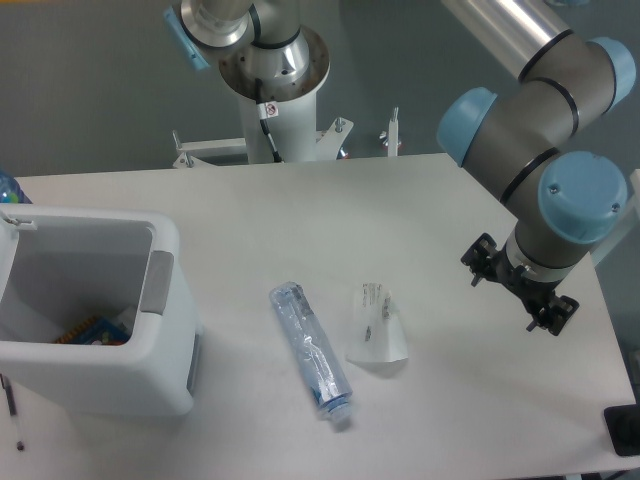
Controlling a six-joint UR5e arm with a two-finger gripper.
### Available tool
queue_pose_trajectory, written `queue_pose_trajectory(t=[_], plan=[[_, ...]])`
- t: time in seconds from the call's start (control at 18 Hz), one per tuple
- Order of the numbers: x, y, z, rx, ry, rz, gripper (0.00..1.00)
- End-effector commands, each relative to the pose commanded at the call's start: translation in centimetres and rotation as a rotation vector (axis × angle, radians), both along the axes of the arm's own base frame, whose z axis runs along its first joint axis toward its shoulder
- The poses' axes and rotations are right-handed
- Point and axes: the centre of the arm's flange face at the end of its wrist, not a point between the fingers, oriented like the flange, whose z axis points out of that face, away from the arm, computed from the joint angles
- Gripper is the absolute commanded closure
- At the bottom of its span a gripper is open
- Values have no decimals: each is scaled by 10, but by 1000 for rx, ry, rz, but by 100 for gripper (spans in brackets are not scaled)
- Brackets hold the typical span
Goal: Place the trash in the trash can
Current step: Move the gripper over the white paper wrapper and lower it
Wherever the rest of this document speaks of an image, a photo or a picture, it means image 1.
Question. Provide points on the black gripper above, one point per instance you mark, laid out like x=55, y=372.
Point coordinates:
x=527, y=279

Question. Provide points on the crushed clear plastic bottle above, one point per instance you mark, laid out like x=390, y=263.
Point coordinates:
x=317, y=362

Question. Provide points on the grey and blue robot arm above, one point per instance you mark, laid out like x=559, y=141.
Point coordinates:
x=564, y=203

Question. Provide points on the white plastic trash can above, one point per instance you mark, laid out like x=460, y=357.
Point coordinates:
x=63, y=265

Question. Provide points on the black table clamp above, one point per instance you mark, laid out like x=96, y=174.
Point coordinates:
x=623, y=426

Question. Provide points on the colourful snack wrapper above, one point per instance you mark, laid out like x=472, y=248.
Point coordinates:
x=96, y=330

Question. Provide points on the blue water bottle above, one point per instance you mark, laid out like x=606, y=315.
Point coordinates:
x=11, y=191

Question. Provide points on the black pen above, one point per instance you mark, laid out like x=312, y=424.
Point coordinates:
x=13, y=411

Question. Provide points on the white frame post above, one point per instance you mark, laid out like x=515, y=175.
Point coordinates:
x=390, y=139

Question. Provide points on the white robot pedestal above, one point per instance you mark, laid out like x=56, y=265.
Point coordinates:
x=276, y=90

